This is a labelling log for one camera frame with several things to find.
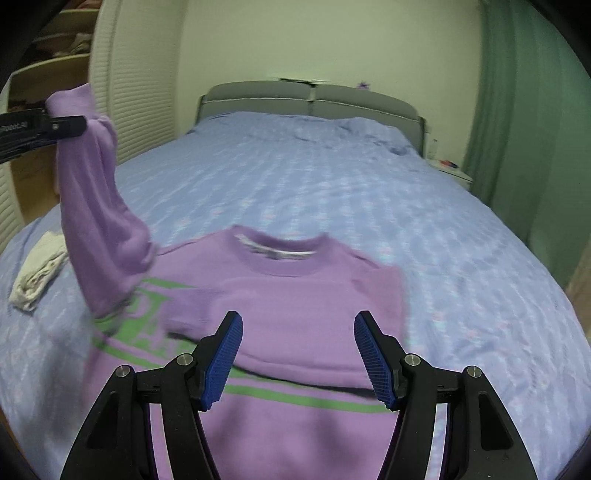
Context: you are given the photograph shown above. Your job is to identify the grey padded headboard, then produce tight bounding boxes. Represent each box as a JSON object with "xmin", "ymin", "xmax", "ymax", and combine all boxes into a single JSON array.
[{"xmin": 196, "ymin": 80, "xmax": 426, "ymax": 155}]

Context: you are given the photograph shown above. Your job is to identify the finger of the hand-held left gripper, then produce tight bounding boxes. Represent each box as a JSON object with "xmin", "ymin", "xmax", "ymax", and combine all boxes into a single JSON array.
[{"xmin": 0, "ymin": 110, "xmax": 88, "ymax": 163}]

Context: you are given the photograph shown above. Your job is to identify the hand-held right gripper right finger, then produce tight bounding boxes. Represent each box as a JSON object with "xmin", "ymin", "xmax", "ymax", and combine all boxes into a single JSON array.
[{"xmin": 353, "ymin": 311, "xmax": 539, "ymax": 480}]

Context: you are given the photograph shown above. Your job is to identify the folded white cloth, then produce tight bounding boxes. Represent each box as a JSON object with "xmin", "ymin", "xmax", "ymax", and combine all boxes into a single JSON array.
[{"xmin": 9, "ymin": 231, "xmax": 70, "ymax": 312}]

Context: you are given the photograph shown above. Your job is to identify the green curtain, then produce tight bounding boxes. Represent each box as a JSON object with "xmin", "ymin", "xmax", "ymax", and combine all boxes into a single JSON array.
[{"xmin": 462, "ymin": 0, "xmax": 591, "ymax": 289}]

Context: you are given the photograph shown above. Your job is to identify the blue pillow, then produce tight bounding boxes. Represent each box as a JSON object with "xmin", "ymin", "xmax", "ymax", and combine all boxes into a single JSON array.
[{"xmin": 295, "ymin": 116, "xmax": 415, "ymax": 157}]

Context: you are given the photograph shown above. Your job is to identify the open wardrobe shelves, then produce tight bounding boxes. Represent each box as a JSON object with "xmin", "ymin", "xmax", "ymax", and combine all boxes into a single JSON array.
[{"xmin": 0, "ymin": 7, "xmax": 100, "ymax": 217}]

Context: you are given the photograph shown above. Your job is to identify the bed with blue sheet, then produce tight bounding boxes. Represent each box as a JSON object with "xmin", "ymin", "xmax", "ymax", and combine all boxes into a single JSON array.
[{"xmin": 0, "ymin": 110, "xmax": 591, "ymax": 480}]

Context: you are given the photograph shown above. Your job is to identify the purple sweater with green stripes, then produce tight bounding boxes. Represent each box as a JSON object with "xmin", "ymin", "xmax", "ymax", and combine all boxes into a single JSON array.
[{"xmin": 46, "ymin": 83, "xmax": 408, "ymax": 480}]

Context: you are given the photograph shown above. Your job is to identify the white nightstand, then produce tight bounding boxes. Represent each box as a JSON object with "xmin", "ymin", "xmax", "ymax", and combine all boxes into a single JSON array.
[{"xmin": 427, "ymin": 157, "xmax": 475, "ymax": 191}]

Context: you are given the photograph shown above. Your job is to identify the white louvered wardrobe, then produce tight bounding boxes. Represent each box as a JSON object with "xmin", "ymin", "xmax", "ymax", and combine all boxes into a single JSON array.
[{"xmin": 0, "ymin": 0, "xmax": 185, "ymax": 252}]

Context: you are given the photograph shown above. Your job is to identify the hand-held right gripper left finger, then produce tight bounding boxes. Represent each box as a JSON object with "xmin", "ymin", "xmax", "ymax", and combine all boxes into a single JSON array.
[{"xmin": 60, "ymin": 311, "xmax": 244, "ymax": 480}]

